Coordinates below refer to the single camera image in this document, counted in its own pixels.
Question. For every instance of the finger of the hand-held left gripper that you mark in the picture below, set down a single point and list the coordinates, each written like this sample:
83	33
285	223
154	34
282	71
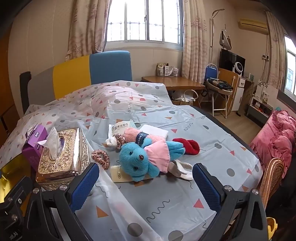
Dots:
16	191

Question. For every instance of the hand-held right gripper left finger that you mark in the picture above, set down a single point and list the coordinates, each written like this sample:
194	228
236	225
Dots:
83	186

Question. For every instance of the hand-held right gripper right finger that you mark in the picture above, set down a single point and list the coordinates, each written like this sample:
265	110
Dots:
205	185

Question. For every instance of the brown striped scrunchie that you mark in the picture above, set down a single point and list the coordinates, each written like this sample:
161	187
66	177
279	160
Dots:
101	160

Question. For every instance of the red fuzzy sock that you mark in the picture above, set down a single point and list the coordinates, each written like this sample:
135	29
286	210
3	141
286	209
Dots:
188	146

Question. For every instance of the white waffle cloth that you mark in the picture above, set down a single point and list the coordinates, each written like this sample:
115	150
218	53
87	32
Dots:
111	142

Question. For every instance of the blue teddy bear pink dress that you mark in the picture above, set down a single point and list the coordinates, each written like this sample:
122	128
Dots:
136	160

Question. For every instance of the pink satin scrunchie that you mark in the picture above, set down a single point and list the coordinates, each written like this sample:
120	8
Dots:
120	139

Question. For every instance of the white wet wipes pack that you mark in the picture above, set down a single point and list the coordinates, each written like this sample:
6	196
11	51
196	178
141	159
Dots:
120	128

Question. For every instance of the white foam block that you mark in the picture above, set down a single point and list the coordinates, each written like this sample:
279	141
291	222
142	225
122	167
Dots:
155	131

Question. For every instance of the gold ornate tissue box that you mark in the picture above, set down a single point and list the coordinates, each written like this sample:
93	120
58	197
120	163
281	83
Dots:
67	157

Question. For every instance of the patterned plastic sheet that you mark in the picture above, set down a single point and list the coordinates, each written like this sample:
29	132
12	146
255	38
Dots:
161	208

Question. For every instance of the white facial tissue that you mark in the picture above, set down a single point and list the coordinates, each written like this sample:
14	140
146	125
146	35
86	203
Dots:
52	146

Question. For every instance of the purple carton box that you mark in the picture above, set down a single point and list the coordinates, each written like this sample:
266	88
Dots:
34	141

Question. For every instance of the yellow plastic item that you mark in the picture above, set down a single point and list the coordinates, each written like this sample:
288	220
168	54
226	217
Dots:
271	228

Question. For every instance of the pink ruffled bedding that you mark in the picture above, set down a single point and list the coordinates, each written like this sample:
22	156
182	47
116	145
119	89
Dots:
275	136

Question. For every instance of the low white shelf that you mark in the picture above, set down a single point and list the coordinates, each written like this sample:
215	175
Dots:
259	110

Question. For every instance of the white cabinet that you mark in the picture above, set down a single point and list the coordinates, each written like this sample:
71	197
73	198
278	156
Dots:
239	92

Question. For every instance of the black bag on chair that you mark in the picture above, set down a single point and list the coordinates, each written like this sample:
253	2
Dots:
219	83

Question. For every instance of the wooden desk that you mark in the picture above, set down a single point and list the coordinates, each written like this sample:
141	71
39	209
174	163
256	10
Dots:
175	82

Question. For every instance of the wooden board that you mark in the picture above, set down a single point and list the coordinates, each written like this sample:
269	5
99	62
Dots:
227	75

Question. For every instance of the leaf print paper bag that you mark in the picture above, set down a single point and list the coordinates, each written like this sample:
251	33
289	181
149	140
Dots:
266	90

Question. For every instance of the grey yellow blue headboard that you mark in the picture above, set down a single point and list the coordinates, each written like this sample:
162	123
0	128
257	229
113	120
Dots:
71	74

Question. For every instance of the blue folding chair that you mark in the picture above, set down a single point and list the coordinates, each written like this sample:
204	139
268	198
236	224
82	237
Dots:
211	69

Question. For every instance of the small white fan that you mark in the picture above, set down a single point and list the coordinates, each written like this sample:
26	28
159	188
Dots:
236	67

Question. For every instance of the boxes on desk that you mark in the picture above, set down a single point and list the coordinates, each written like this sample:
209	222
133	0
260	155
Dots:
167	69

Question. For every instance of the black television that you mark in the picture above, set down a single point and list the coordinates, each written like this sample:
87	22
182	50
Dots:
227	59

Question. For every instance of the small side window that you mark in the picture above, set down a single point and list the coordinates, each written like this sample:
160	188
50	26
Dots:
291	67

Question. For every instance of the hanging grey bag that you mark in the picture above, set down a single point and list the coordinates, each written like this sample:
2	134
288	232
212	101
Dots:
225	40

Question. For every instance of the beige patterned curtain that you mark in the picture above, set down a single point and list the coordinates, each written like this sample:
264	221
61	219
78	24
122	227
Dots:
196	39

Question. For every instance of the beige curtain by air conditioner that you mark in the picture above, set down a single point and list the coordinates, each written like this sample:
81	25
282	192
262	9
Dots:
276	53

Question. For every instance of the metal pole stand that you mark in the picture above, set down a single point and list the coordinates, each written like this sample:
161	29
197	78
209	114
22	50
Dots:
212	34

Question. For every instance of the beige starfish print curtain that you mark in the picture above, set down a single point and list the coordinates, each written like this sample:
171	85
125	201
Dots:
85	27

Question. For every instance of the barred window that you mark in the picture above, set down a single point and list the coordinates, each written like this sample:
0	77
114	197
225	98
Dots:
143	20

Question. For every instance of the wall air conditioner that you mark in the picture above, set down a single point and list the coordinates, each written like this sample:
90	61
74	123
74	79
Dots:
253	25

